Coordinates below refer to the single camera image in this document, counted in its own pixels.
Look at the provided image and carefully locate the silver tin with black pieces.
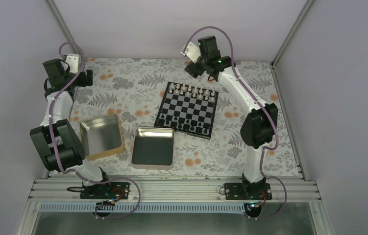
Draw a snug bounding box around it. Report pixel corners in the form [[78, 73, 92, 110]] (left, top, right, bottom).
[[131, 127, 175, 170]]

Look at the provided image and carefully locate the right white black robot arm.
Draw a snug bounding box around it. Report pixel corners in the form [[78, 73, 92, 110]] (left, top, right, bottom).
[[181, 36, 278, 199]]

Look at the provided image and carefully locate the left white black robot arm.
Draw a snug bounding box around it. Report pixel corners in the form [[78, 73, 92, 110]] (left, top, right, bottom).
[[30, 53, 101, 178]]

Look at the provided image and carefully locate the black grey chess board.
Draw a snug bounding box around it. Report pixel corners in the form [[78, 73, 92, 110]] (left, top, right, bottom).
[[154, 82, 219, 140]]

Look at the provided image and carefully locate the floral patterned table mat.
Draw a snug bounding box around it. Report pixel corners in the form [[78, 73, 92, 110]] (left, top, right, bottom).
[[70, 57, 301, 178]]

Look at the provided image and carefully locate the empty gold silver tin lid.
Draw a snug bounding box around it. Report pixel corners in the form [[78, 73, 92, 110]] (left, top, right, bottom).
[[79, 115, 125, 161]]

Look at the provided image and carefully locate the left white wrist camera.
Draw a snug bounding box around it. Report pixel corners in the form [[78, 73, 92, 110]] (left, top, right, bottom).
[[63, 53, 81, 74]]

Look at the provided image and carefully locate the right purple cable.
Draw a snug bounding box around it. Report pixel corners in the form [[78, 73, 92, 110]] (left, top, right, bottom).
[[183, 26, 288, 221]]

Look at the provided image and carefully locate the purple cable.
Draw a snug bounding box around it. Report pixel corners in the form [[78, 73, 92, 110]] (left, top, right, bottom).
[[48, 41, 142, 220], [183, 26, 288, 221]]

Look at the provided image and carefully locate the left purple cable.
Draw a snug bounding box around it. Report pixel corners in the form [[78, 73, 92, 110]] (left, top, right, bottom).
[[48, 41, 142, 220]]

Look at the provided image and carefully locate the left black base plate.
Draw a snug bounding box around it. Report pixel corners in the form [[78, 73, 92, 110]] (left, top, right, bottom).
[[80, 182, 130, 200]]

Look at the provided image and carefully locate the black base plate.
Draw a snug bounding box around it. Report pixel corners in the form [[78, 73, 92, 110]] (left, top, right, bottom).
[[224, 183, 273, 200], [80, 182, 130, 200]]

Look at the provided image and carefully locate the aluminium rail frame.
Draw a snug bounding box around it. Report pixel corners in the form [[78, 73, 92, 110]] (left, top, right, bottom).
[[28, 177, 321, 202]]

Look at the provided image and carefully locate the grey slotted cable duct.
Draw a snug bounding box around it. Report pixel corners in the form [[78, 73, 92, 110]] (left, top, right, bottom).
[[39, 202, 245, 213]]

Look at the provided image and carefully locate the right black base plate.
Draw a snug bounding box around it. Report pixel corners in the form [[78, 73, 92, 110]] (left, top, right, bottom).
[[224, 183, 273, 200]]

